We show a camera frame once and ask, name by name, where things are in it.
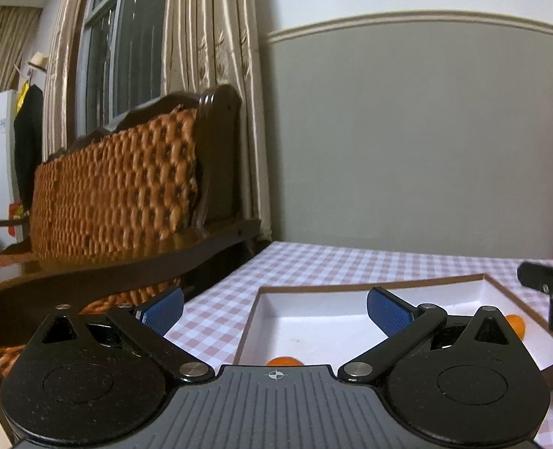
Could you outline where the orange tangerine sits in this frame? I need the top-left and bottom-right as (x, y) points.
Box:
(505, 314), (526, 340)
(266, 356), (304, 367)

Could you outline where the pink checkered tablecloth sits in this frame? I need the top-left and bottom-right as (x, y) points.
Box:
(163, 240), (553, 449)

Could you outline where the white shallow cardboard box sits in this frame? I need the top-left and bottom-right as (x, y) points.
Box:
(234, 274), (553, 388)

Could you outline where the orange woven chair cushion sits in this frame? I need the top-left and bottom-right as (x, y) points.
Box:
(28, 105), (199, 272)

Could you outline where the dark wooden armchair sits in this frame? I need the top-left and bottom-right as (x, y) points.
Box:
(0, 84), (260, 349)

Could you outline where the black hanging coat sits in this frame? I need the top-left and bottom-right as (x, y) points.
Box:
(13, 85), (44, 211)

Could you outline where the yellow hanging garment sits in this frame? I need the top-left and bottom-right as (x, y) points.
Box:
(15, 81), (31, 113)

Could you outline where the glass window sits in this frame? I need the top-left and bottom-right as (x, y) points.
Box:
(75, 0), (165, 137)

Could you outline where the straw hat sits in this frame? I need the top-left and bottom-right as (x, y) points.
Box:
(28, 52), (49, 73)

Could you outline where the beige striped curtain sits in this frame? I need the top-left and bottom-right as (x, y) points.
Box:
(161, 0), (271, 239)

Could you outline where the far beige curtain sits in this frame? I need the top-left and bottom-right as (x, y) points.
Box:
(0, 6), (42, 92)

